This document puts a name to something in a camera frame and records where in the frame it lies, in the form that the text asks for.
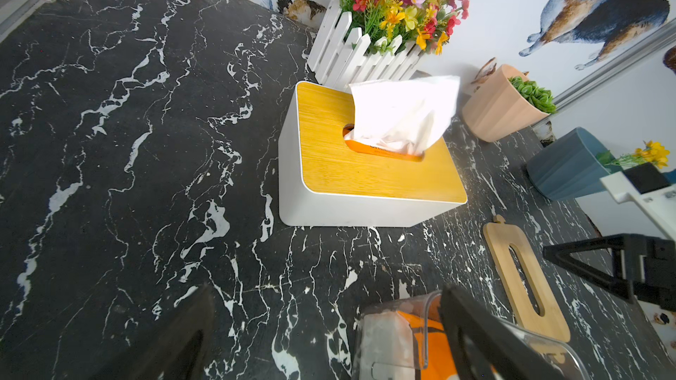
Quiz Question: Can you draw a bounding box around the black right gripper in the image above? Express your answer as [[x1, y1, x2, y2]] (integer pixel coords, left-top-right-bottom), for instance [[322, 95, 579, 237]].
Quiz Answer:
[[542, 234, 675, 311]]

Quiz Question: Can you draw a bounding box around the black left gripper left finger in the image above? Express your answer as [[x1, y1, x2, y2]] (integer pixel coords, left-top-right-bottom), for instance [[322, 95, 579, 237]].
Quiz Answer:
[[118, 284, 214, 379]]

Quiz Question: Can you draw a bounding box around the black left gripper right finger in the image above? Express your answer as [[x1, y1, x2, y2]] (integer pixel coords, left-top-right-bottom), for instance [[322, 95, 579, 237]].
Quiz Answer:
[[440, 285, 563, 379]]

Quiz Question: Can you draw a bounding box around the wooden tissue box lid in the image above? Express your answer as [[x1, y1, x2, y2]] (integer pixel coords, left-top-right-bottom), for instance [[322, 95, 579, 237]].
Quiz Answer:
[[482, 215, 571, 342]]

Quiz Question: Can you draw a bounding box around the clear plastic tissue box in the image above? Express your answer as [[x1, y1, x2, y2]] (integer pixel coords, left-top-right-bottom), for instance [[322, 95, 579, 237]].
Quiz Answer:
[[352, 286, 590, 379]]

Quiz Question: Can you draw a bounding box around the white tissue box base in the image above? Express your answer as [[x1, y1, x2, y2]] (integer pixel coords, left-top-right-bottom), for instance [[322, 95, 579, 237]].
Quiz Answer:
[[278, 81, 468, 227]]

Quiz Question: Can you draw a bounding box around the yellow tissue box lid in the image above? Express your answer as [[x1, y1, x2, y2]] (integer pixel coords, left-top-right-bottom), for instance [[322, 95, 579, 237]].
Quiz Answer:
[[296, 82, 468, 205]]

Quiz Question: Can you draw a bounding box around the orange tissue paper pack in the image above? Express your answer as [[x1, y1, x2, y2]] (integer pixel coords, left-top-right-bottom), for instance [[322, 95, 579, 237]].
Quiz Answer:
[[343, 76, 461, 163]]

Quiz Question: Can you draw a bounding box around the blue pot with yellow flowers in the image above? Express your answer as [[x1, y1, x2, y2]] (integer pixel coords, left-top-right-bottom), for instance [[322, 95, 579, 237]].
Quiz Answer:
[[525, 126, 672, 202]]

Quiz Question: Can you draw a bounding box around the peach pot with succulent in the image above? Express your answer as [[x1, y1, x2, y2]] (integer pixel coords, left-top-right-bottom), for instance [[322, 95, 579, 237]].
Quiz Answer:
[[461, 64, 556, 143]]

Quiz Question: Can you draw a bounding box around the white fence flower planter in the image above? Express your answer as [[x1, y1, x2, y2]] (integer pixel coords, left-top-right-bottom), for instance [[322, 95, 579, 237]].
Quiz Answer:
[[308, 0, 470, 91]]

